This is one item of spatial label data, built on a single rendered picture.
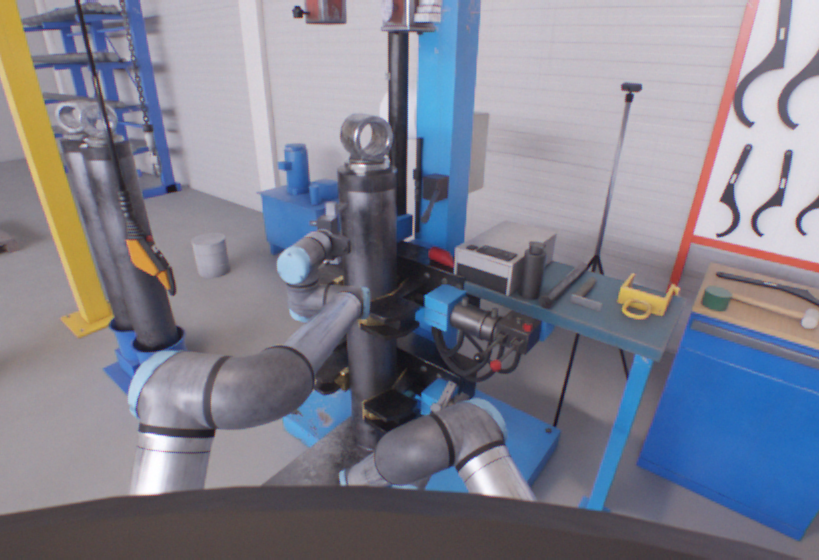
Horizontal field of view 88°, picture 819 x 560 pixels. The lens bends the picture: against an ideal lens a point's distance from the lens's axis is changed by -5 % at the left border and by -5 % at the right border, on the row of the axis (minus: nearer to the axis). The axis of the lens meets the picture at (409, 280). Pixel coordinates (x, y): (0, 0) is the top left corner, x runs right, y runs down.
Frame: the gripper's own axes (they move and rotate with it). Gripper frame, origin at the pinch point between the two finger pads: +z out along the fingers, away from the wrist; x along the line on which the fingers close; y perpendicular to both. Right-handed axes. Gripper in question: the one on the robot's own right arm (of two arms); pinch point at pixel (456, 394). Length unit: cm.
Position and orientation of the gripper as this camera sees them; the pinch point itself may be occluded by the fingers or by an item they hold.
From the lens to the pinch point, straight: 145.5
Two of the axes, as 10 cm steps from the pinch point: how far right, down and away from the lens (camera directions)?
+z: 4.8, -8.4, 2.5
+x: 3.9, 4.6, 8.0
